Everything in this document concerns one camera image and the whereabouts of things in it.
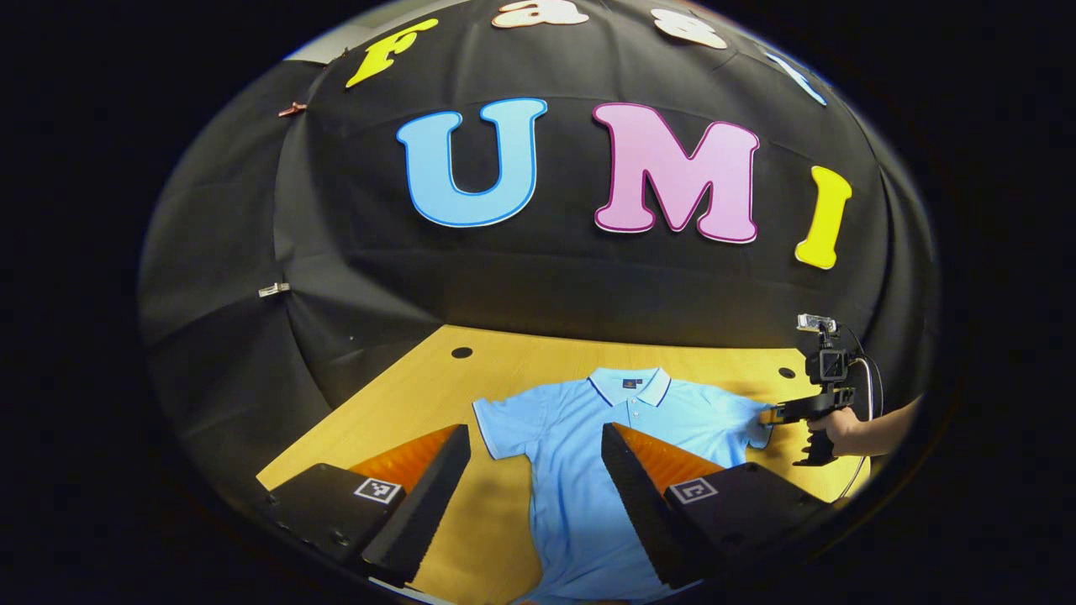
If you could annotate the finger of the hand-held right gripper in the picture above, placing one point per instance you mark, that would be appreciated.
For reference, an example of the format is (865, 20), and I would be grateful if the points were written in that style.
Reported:
(799, 408)

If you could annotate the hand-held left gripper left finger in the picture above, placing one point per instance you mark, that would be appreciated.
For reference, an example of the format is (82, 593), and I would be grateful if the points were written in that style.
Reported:
(424, 512)

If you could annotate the silver backdrop clip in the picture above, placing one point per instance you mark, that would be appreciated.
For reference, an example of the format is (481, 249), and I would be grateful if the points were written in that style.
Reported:
(273, 289)

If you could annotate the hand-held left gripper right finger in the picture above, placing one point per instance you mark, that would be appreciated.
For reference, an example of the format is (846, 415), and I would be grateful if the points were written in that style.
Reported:
(639, 512)

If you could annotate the light blue T-shirt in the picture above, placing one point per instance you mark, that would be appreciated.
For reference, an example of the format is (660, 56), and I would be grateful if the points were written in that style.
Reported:
(572, 437)

